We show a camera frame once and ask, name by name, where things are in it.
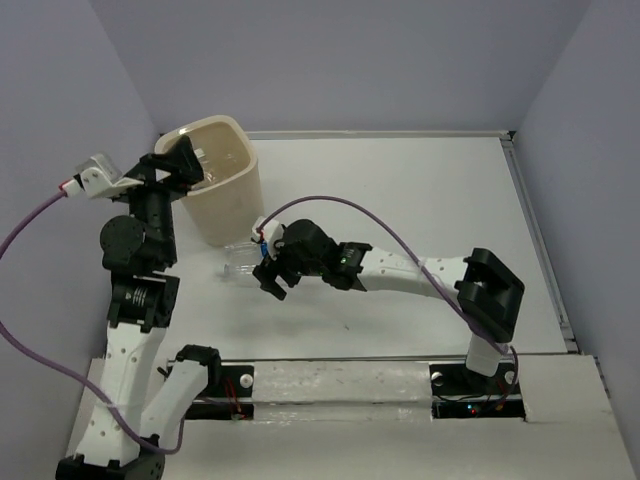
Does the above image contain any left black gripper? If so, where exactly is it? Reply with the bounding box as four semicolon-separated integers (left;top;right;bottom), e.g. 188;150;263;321
116;133;205;263

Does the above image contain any beige plastic bin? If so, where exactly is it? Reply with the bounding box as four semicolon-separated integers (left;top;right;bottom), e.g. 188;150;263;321
154;115;264;247

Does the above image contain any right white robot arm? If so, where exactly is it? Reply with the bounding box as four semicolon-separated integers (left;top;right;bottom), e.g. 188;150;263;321
251;217;525;392

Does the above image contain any purple cable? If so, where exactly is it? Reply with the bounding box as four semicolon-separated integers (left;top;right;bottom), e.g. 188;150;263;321
0;192;189;456
259;195;519;374

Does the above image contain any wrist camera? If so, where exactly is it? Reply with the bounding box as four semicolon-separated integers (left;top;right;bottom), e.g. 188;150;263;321
58;153;142;199
250;216;284;259

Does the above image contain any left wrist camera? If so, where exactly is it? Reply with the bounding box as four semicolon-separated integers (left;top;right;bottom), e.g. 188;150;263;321
58;153;142;199

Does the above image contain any white taped front rail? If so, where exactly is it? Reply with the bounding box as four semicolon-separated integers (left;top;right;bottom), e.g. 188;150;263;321
252;360;432;424

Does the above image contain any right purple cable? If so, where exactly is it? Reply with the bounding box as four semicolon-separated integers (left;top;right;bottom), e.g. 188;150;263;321
259;195;519;374

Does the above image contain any clear bottle without label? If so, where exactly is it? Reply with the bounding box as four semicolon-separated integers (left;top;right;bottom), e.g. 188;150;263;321
194;148;251;189

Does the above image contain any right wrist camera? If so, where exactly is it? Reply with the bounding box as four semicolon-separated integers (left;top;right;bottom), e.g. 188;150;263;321
250;216;284;259

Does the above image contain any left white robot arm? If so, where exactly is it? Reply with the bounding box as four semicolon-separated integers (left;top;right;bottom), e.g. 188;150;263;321
55;135;221;479

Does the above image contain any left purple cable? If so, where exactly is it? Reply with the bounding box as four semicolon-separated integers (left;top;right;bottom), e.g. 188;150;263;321
0;192;189;456

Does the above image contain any clear crushed bottle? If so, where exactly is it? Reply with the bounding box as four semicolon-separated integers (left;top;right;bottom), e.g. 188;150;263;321
219;241;263;287

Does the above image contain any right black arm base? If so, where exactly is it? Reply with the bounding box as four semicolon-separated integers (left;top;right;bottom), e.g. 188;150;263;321
429;362;526;420

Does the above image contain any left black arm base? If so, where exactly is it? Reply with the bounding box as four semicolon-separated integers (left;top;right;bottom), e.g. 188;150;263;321
186;363;255;421

